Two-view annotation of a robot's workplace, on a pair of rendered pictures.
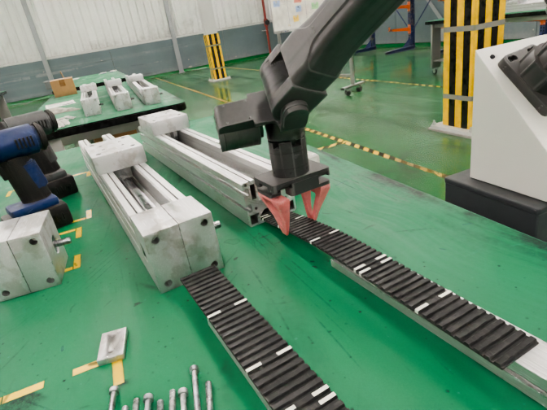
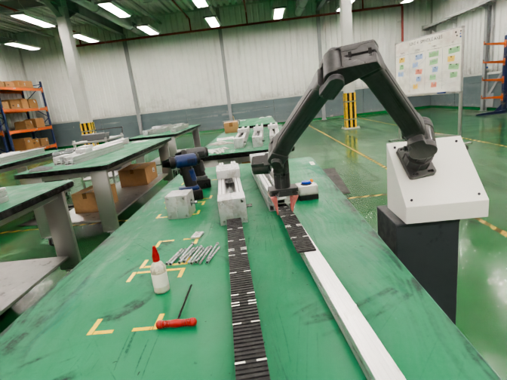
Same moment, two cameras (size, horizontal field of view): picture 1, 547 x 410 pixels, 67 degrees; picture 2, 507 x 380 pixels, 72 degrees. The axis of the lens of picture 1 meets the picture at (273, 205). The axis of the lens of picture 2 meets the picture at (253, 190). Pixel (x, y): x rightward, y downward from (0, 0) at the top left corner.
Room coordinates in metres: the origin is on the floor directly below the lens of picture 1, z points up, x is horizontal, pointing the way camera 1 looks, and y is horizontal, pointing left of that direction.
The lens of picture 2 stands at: (-0.56, -0.40, 1.20)
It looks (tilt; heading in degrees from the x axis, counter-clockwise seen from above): 14 degrees down; 22
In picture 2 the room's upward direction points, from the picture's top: 7 degrees counter-clockwise
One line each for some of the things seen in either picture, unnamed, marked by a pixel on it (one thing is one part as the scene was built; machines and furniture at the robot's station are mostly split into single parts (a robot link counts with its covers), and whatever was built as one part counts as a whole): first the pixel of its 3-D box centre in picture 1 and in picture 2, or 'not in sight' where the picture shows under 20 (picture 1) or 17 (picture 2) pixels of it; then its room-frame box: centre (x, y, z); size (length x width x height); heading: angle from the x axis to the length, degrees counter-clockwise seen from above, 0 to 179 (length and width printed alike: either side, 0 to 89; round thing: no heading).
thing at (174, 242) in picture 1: (184, 238); (235, 207); (0.56, 0.14, 0.83); 0.12 x 0.09 x 0.10; 116
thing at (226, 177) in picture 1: (195, 156); (267, 178); (1.04, 0.18, 0.82); 0.80 x 0.10 x 0.09; 26
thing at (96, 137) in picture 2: not in sight; (105, 158); (4.15, 4.26, 0.50); 1.03 x 0.55 x 1.01; 24
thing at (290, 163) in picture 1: (289, 159); (282, 182); (0.60, -0.04, 0.91); 0.10 x 0.07 x 0.07; 116
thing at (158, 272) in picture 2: not in sight; (158, 268); (0.06, 0.13, 0.84); 0.04 x 0.04 x 0.12
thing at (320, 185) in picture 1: (302, 199); (287, 200); (0.60, -0.05, 0.84); 0.07 x 0.07 x 0.09; 26
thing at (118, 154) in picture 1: (115, 159); (228, 173); (0.96, 0.35, 0.87); 0.16 x 0.11 x 0.07; 26
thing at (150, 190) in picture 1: (122, 178); (229, 183); (0.96, 0.35, 0.82); 0.80 x 0.10 x 0.09; 26
